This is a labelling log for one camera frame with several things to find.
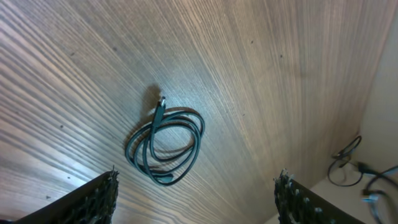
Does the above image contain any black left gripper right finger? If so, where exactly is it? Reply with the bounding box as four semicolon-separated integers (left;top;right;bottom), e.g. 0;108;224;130
274;169;361;224

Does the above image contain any short black cable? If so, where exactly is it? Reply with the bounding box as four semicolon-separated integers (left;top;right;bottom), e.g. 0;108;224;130
360;164;398;224
326;135;379;187

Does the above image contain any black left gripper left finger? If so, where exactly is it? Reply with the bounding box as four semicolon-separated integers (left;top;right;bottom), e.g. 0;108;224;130
15;169;119;224

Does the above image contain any black USB cable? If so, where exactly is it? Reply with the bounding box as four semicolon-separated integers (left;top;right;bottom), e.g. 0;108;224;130
124;96;206;187

